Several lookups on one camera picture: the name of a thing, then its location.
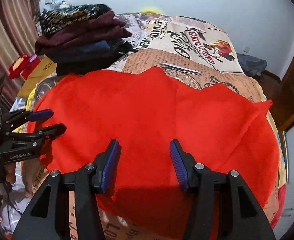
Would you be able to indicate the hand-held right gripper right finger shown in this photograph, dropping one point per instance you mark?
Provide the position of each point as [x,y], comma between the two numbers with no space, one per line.
[178,165]

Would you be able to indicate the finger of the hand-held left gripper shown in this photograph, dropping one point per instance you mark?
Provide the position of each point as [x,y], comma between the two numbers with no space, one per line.
[53,129]
[40,114]

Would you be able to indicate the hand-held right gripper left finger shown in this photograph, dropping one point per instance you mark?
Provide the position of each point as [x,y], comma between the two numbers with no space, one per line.
[109,165]

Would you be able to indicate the red zip jacket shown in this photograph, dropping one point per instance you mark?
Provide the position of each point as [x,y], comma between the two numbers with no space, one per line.
[149,110]

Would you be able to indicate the person's left hand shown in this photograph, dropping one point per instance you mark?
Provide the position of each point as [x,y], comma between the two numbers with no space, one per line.
[11,173]

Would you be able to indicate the yellow cloth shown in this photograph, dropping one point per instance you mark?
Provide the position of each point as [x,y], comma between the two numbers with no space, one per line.
[30,97]

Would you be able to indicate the red plush toy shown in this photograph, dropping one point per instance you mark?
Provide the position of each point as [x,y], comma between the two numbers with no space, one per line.
[18,65]

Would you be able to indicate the black folded garment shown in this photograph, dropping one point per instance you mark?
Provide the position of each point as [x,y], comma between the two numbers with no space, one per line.
[87,66]

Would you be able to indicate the dark blue folded garment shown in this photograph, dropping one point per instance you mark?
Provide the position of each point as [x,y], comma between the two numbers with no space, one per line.
[87,50]

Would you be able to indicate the striped curtain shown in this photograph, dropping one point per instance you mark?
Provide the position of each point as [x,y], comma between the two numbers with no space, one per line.
[14,22]

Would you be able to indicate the maroon folded garment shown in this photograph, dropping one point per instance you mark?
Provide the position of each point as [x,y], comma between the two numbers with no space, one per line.
[87,32]

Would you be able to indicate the black gold patterned folded cloth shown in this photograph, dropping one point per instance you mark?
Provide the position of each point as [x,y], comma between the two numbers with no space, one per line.
[69,15]

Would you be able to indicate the printed blanket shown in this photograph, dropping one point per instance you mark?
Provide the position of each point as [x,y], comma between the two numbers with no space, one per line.
[186,55]

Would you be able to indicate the white crumpled plastic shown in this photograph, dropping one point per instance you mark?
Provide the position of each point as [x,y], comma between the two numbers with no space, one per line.
[57,2]

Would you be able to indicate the dark bag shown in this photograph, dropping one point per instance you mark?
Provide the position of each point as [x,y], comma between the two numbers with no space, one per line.
[251,63]

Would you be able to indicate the white wall socket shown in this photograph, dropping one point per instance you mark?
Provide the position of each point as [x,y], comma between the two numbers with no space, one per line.
[246,48]

